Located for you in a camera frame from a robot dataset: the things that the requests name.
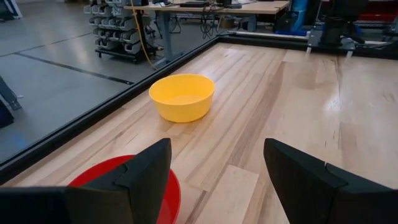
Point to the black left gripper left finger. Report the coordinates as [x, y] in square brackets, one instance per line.
[136, 186]

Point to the blue upright object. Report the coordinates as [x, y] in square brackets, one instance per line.
[295, 17]

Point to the black table edge rail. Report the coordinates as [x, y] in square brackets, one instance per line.
[93, 115]

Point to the dark stand foot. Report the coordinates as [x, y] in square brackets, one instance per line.
[7, 102]

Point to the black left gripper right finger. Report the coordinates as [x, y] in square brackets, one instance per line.
[304, 183]

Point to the wooden desk with grey legs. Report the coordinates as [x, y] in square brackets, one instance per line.
[236, 8]

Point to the cardboard box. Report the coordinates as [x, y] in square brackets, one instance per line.
[227, 23]

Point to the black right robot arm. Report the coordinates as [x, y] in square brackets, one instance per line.
[337, 25]

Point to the rack of grey storage bins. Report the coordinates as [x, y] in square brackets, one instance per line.
[116, 28]

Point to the red plastic bowl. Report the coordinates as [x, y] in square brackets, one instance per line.
[172, 199]

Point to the black keyboard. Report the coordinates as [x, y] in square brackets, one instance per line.
[194, 4]

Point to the yellow plastic bowl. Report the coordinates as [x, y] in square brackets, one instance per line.
[182, 99]

